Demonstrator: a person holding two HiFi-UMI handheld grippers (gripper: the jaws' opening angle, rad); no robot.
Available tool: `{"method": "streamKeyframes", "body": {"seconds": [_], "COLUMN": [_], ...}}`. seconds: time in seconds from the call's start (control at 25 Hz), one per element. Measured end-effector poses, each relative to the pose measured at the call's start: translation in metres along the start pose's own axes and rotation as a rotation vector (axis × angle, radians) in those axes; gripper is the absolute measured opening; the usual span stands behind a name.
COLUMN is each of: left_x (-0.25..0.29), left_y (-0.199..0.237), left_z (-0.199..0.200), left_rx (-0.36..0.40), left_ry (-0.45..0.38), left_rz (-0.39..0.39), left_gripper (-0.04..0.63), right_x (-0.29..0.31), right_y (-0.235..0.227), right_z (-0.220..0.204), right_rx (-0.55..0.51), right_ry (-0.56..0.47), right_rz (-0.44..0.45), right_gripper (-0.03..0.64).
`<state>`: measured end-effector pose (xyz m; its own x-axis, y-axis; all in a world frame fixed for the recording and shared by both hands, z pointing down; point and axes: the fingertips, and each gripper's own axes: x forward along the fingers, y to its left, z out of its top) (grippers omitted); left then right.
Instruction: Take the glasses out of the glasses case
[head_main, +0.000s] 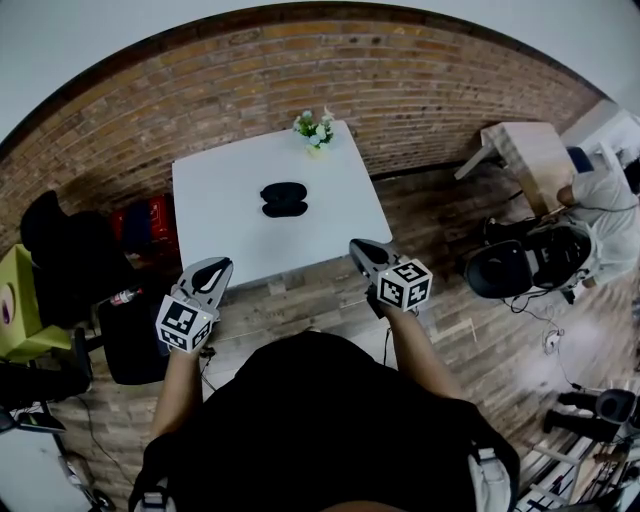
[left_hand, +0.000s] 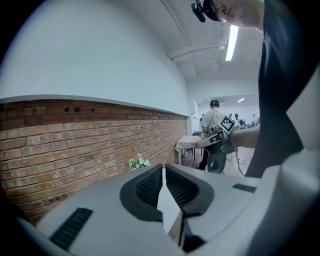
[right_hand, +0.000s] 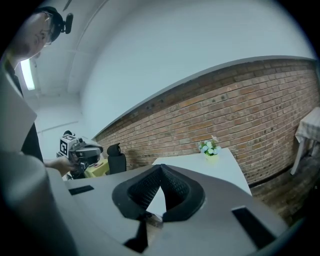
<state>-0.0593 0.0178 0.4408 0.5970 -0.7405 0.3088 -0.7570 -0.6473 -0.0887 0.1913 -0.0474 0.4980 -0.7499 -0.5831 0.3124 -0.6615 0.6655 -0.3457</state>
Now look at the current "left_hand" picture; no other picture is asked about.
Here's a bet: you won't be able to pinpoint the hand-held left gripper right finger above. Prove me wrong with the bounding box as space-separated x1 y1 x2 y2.
164 163 215 217

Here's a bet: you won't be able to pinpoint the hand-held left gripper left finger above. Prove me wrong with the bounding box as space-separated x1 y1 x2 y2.
119 163 165 222

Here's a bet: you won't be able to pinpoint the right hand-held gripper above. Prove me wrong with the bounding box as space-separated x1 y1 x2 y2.
196 114 237 155

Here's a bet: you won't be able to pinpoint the person's right forearm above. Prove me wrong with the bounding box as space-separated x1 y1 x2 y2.
231 126 261 150

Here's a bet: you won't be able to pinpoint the potted artificial flowers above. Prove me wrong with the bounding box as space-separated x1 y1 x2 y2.
128 152 151 170

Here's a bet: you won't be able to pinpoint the checked cloth table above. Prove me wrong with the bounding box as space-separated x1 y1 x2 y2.
174 134 207 166

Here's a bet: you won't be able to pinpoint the person's black shirt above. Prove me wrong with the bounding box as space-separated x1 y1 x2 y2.
244 0 305 179

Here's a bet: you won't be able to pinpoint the white ceiling pipe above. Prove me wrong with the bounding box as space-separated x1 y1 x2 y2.
167 41 229 61

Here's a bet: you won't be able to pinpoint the ceiling strip light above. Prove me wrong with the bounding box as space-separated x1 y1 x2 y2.
224 24 240 62

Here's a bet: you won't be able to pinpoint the person's head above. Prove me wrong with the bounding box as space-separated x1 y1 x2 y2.
209 0 266 33

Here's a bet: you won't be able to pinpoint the black head-worn camera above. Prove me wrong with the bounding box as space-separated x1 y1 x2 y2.
190 0 221 23

